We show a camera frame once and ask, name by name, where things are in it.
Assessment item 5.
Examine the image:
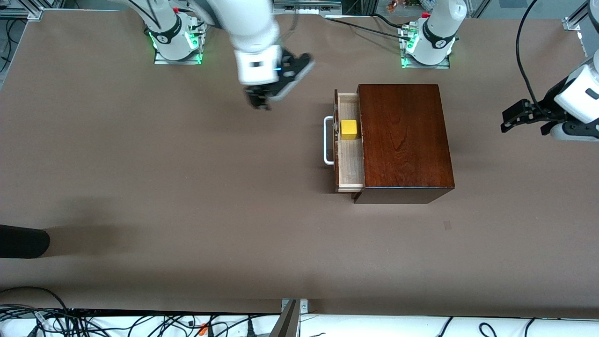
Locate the wooden drawer with white handle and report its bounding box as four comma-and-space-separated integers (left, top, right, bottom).
324, 89, 365, 193

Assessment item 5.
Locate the grey power strip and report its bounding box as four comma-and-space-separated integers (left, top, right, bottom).
273, 0, 342, 15

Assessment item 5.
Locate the dark brown wooden cabinet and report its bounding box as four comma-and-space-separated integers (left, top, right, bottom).
353, 84, 455, 205

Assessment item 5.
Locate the black cylinder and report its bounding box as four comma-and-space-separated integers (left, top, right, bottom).
0, 225, 51, 259

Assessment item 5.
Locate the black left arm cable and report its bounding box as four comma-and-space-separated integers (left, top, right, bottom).
516, 0, 546, 115

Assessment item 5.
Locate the long black table cable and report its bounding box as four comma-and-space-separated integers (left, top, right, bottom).
324, 17, 415, 41

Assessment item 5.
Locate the short black table cable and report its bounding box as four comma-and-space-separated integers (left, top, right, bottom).
372, 13, 408, 29

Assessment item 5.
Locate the aluminium mount post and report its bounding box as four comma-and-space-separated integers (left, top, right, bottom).
269, 299, 309, 337

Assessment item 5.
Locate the tangled black cable bundle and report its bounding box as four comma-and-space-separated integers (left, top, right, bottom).
0, 286, 281, 337

